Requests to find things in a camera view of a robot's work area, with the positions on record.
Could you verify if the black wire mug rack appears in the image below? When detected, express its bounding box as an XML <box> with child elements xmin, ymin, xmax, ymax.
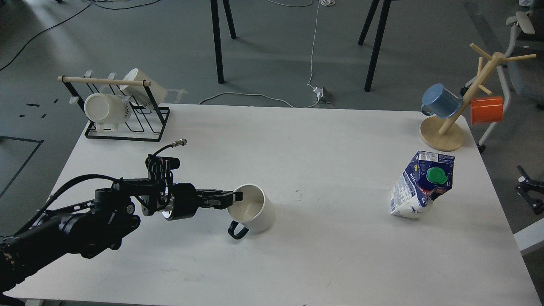
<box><xmin>57</xmin><ymin>74</ymin><xmax>170</xmax><ymax>142</ymax></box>

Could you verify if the blue mug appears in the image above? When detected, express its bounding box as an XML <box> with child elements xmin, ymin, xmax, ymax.
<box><xmin>420</xmin><ymin>83</ymin><xmax>463</xmax><ymax>119</ymax></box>

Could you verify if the black table leg right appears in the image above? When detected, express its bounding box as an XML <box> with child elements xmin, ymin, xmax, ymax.
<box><xmin>358</xmin><ymin>0</ymin><xmax>392</xmax><ymax>92</ymax></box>

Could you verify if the wooden mug tree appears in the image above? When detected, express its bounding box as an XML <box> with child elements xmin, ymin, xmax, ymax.
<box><xmin>419</xmin><ymin>43</ymin><xmax>536</xmax><ymax>152</ymax></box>

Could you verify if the white mug on rack rear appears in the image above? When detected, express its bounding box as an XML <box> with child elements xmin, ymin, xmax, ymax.
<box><xmin>119</xmin><ymin>68</ymin><xmax>167</xmax><ymax>110</ymax></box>

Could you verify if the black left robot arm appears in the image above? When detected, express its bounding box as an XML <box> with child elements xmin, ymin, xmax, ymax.
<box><xmin>1</xmin><ymin>148</ymin><xmax>243</xmax><ymax>294</ymax></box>

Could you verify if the grey power adapter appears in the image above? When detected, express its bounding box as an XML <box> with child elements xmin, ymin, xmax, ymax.
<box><xmin>312</xmin><ymin>87</ymin><xmax>334</xmax><ymax>103</ymax></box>

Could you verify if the black table leg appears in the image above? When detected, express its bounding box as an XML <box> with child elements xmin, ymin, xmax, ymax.
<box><xmin>210</xmin><ymin>0</ymin><xmax>237</xmax><ymax>84</ymax></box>
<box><xmin>358</xmin><ymin>0</ymin><xmax>392</xmax><ymax>92</ymax></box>

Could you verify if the orange mug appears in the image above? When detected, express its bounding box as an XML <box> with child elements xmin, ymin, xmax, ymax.
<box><xmin>470</xmin><ymin>96</ymin><xmax>504</xmax><ymax>125</ymax></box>

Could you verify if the white mug on rack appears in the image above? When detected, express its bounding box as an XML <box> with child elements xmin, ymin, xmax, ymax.
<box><xmin>119</xmin><ymin>68</ymin><xmax>167</xmax><ymax>110</ymax></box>
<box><xmin>84</xmin><ymin>93</ymin><xmax>132</xmax><ymax>133</ymax></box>

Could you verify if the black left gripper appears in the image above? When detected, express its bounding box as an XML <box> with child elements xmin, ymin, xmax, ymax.
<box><xmin>142</xmin><ymin>183</ymin><xmax>243</xmax><ymax>221</ymax></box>

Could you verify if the grey office chair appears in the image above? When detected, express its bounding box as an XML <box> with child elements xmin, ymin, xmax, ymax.
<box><xmin>476</xmin><ymin>0</ymin><xmax>544</xmax><ymax>153</ymax></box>

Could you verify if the black table leg left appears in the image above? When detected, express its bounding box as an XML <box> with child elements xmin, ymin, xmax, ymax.
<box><xmin>210</xmin><ymin>0</ymin><xmax>237</xmax><ymax>84</ymax></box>

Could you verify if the white mug on rack front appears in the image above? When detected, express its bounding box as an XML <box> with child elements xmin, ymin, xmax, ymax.
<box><xmin>84</xmin><ymin>93</ymin><xmax>132</xmax><ymax>133</ymax></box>

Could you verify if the black floor cable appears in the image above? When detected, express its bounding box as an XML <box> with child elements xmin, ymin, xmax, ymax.
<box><xmin>0</xmin><ymin>0</ymin><xmax>160</xmax><ymax>72</ymax></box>

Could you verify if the blue white milk carton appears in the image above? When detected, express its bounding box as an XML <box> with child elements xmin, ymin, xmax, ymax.
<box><xmin>390</xmin><ymin>150</ymin><xmax>455</xmax><ymax>219</ymax></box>

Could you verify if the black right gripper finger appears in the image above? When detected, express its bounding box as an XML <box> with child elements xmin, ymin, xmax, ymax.
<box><xmin>516</xmin><ymin>165</ymin><xmax>544</xmax><ymax>215</ymax></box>

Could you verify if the white mug black handle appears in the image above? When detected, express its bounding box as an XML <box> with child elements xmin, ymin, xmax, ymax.
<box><xmin>227</xmin><ymin>184</ymin><xmax>276</xmax><ymax>240</ymax></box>

